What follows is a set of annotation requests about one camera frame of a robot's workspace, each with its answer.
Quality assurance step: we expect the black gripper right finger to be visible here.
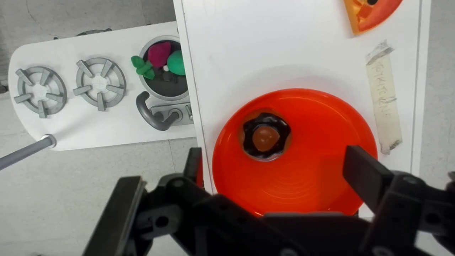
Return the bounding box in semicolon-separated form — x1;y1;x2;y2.
343;146;394;210

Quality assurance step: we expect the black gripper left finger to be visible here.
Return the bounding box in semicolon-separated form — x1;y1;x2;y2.
82;176;145;256

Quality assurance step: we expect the chocolate glazed toy donut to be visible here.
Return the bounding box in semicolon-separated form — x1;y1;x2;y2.
242;112;292;159

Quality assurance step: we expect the orange plastic plate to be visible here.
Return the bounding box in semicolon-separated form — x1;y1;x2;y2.
212;88;377;214

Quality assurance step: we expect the grey metal leg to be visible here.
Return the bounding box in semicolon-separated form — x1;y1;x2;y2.
0;135;57;170

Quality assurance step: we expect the strip of masking tape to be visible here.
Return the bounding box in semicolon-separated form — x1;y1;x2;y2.
365;41;402;155

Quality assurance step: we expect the grey toy faucet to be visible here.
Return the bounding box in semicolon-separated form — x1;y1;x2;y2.
135;91;193;131

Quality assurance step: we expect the white toy stove counter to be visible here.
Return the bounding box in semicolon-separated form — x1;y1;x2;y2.
9;21;195;150

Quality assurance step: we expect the grey toy burner grate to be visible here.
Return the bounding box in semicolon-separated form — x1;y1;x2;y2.
14;65;67;118
73;57;127;111

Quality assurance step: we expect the toy pizza slice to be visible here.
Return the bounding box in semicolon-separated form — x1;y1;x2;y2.
344;0;402;34

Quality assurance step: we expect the green toy vegetable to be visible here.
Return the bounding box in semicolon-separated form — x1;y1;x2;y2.
131;51;186;79

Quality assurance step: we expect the magenta toy vegetable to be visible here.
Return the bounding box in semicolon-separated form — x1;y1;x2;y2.
146;42;172;68

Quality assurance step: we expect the white toy kitchen cabinet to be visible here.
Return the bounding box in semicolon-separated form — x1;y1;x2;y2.
173;0;431;193

